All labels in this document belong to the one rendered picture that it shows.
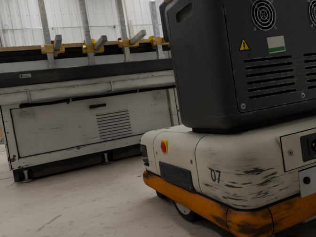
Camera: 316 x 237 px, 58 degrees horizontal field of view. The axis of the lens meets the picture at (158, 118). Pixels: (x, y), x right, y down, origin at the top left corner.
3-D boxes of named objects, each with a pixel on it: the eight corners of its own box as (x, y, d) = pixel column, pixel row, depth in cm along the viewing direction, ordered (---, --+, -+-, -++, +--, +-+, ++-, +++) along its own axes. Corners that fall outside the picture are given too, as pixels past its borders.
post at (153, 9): (165, 66, 207) (154, 0, 205) (160, 67, 206) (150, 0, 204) (162, 67, 211) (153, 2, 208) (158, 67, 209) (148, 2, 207)
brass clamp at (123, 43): (139, 45, 198) (138, 38, 198) (120, 46, 193) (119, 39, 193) (136, 47, 204) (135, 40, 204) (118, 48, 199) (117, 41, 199)
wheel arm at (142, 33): (146, 35, 175) (146, 28, 175) (142, 36, 174) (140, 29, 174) (126, 51, 215) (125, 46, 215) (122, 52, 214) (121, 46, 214)
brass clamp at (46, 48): (65, 51, 179) (63, 43, 179) (42, 52, 174) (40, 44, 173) (64, 53, 185) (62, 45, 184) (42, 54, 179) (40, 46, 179)
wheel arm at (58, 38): (62, 41, 156) (61, 33, 156) (56, 41, 155) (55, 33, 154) (57, 58, 196) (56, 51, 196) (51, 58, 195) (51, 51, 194)
